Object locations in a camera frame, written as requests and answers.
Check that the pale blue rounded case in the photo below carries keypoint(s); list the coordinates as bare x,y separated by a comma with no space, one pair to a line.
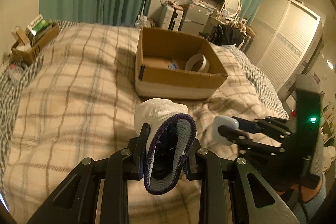
223,121

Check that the green carton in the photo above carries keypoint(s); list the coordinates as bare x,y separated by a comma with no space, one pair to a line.
39,24

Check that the silver fridge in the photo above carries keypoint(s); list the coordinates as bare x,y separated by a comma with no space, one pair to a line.
195,16

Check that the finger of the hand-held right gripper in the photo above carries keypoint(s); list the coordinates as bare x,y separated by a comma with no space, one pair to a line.
249,126
231,134

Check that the beige plaid blanket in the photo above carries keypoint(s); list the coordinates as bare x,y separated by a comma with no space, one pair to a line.
73,98

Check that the white sock with purple cuff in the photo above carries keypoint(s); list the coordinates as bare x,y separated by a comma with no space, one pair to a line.
162,113

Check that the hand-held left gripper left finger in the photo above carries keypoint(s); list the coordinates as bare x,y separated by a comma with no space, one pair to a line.
139,153

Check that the clear plastic bag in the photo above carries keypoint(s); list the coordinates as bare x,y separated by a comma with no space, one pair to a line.
16,70

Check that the grey gingham bedsheet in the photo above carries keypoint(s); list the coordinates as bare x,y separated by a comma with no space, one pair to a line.
14,90

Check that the white oval mirror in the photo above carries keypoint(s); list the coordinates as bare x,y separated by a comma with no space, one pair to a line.
232,3

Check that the small brown cardboard box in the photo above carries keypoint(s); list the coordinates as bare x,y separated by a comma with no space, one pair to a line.
31,49

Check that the white louvred wardrobe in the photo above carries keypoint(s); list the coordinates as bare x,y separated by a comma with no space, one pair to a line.
286,37

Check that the wooden dressing table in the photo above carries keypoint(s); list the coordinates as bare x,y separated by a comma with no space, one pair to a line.
246,29

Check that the white tape roll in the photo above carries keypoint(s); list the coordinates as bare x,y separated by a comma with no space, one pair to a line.
197,63

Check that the small blue packet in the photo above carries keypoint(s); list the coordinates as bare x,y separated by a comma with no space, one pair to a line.
173,65

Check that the black bag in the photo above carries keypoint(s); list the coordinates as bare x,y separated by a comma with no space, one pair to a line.
227,35

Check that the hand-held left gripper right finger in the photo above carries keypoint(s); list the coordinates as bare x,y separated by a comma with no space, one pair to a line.
194,161

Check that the person's right forearm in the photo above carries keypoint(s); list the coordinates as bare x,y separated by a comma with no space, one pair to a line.
312,203

